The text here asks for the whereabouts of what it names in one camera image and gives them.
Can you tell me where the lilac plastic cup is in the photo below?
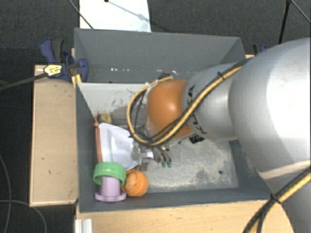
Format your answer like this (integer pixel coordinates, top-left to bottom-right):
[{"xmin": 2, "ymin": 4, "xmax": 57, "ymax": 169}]
[{"xmin": 94, "ymin": 175, "xmax": 127, "ymax": 202}]

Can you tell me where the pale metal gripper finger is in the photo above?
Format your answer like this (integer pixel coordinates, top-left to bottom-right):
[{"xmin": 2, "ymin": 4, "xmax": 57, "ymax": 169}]
[
  {"xmin": 132, "ymin": 147, "xmax": 142, "ymax": 166},
  {"xmin": 141, "ymin": 154, "xmax": 150, "ymax": 172}
]

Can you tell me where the white cloth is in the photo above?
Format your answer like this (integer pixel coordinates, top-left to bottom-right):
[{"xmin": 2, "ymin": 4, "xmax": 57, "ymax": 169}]
[{"xmin": 98, "ymin": 122, "xmax": 141, "ymax": 171}]

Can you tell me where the grey metal bin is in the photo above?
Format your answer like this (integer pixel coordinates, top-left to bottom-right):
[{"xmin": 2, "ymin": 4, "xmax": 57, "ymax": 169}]
[{"xmin": 73, "ymin": 27, "xmax": 272, "ymax": 214}]

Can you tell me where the pale wood board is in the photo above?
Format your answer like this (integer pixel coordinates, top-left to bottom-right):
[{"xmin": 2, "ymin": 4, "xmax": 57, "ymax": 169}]
[{"xmin": 29, "ymin": 64, "xmax": 80, "ymax": 207}]

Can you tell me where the red-brown flat block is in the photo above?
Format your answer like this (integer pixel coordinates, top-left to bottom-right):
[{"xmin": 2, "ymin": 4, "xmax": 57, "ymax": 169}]
[{"xmin": 93, "ymin": 114, "xmax": 104, "ymax": 165}]

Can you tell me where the orange toy fruit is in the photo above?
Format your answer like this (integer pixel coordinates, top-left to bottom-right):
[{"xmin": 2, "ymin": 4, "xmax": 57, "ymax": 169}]
[{"xmin": 121, "ymin": 169, "xmax": 149, "ymax": 198}]

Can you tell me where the green plastic ring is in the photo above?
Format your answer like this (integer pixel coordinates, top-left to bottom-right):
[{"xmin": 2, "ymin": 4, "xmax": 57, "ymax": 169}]
[{"xmin": 92, "ymin": 162, "xmax": 127, "ymax": 186}]

